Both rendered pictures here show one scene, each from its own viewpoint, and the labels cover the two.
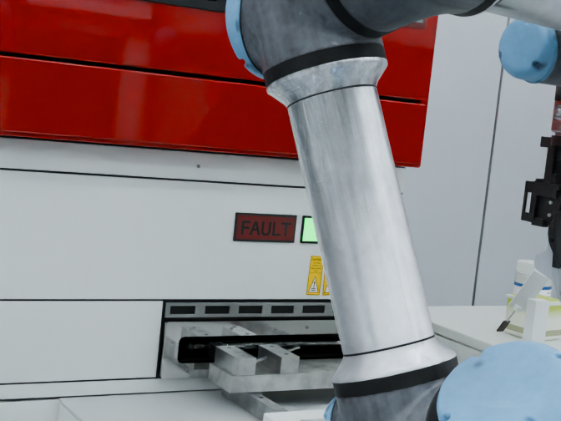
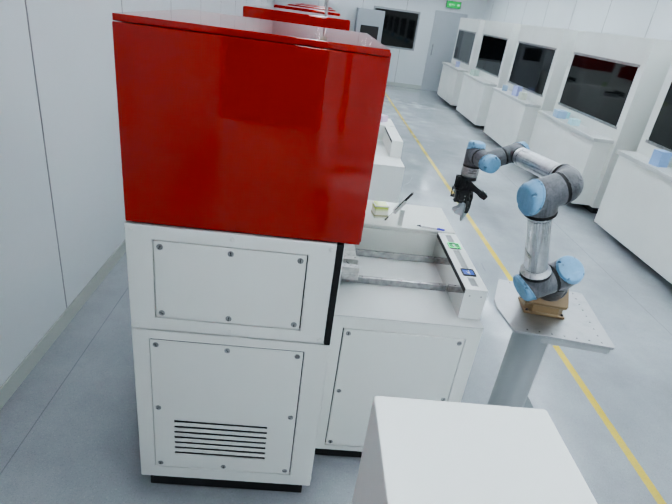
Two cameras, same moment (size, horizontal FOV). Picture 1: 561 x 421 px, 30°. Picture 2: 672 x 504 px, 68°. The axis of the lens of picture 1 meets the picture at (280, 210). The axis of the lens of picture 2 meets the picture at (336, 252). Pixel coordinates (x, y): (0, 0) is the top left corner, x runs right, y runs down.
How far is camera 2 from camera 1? 2.11 m
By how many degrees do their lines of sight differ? 65
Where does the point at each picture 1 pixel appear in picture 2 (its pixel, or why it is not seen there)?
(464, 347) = (376, 228)
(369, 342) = (545, 269)
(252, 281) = not seen: hidden behind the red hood
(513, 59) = (490, 169)
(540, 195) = (462, 194)
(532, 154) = not seen: hidden behind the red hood
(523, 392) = (578, 268)
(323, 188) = (546, 240)
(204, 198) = not seen: hidden behind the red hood
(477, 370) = (564, 266)
